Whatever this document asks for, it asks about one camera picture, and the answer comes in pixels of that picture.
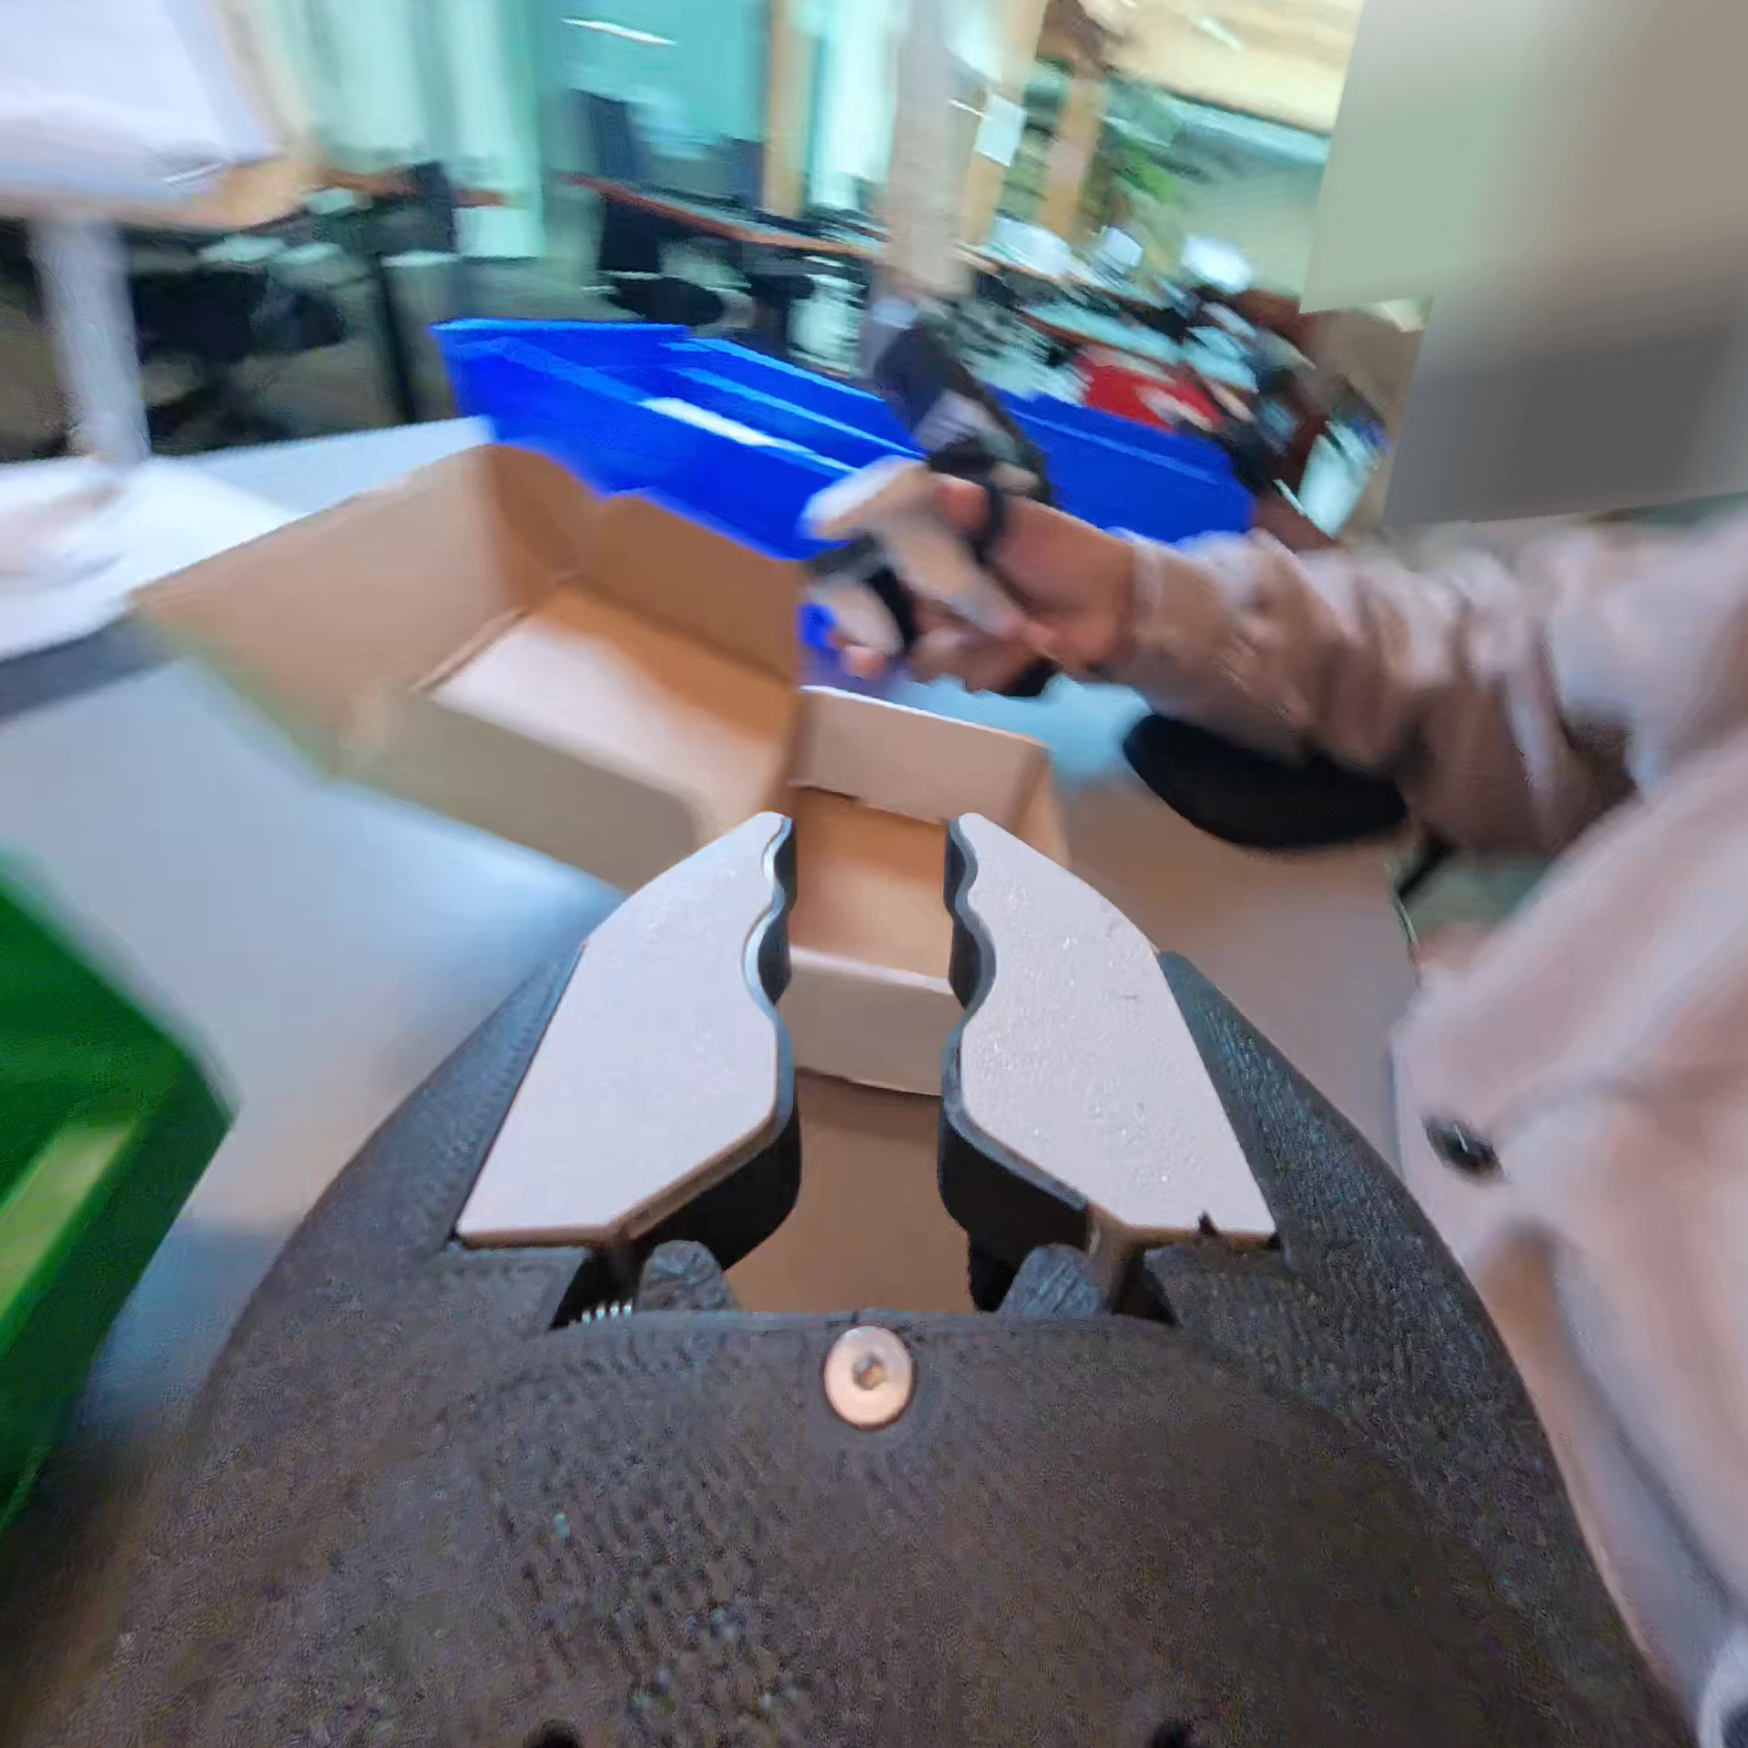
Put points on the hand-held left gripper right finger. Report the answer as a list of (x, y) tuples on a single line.
[(1093, 1069)]

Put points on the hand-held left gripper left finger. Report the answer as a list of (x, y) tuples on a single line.
[(642, 1069)]

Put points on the large blue plastic bin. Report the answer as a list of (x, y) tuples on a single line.
[(686, 465)]

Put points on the white cardboard box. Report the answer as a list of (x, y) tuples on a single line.
[(613, 710)]

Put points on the person's right forearm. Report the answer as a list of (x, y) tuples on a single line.
[(1368, 671)]

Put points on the person's right hand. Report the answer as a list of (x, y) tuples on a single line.
[(1071, 599)]

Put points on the white flat item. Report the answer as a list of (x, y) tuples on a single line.
[(703, 414)]

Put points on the wooden desk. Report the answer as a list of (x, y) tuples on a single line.
[(724, 219)]

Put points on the black office chair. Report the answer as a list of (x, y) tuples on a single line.
[(659, 276)]

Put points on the black chair seat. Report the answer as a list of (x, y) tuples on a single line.
[(1258, 793)]

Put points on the person's pale clothed torso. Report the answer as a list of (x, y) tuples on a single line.
[(1615, 1095)]

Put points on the green plastic bin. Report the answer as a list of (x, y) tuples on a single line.
[(79, 1121)]

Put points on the white table leg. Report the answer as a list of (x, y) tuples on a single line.
[(89, 340)]

